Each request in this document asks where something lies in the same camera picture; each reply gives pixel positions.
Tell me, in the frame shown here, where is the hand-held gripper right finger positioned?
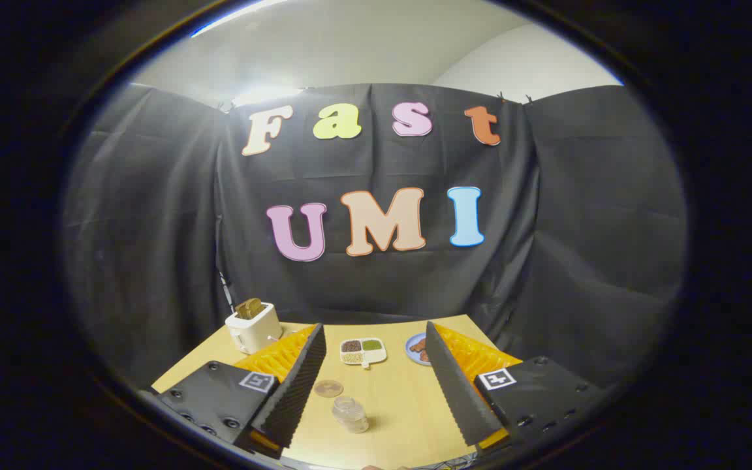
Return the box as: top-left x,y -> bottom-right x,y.
424,321 -> 605,454

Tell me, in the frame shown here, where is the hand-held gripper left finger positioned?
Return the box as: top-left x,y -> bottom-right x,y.
151,322 -> 328,459

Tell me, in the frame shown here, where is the clear plastic juice bottle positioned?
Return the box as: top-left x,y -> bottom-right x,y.
332,396 -> 370,434

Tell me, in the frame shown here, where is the blue plate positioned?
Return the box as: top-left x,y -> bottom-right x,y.
405,332 -> 432,366

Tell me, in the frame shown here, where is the light wooden table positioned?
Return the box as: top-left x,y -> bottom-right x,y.
151,315 -> 520,469

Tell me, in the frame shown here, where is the white toaster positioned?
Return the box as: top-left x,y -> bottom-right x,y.
225,302 -> 283,355

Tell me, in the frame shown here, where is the white divided dish of beans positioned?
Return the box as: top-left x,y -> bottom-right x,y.
339,337 -> 388,369

